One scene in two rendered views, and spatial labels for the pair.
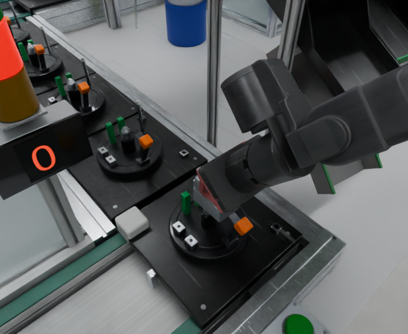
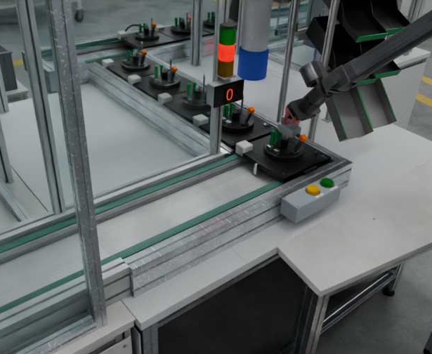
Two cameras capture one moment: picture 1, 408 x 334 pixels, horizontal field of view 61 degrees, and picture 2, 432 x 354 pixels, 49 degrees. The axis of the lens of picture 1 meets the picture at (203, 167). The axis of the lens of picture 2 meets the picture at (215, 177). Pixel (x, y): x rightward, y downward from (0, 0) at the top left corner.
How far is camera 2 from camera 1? 1.18 m
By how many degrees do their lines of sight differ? 12
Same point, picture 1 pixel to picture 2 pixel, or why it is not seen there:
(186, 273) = (274, 164)
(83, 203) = not seen: hidden behind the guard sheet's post
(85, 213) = not seen: hidden behind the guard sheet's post
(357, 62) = not seen: hidden behind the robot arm
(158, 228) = (257, 150)
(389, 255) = (379, 182)
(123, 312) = (241, 182)
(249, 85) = (310, 68)
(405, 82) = (352, 63)
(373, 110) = (345, 71)
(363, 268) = (364, 185)
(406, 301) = (385, 198)
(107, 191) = (227, 137)
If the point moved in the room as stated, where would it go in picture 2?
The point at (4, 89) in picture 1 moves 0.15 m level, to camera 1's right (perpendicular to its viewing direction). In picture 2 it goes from (229, 64) to (278, 67)
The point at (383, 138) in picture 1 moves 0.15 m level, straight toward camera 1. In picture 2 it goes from (348, 79) to (326, 94)
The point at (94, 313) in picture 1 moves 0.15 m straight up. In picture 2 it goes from (227, 182) to (230, 143)
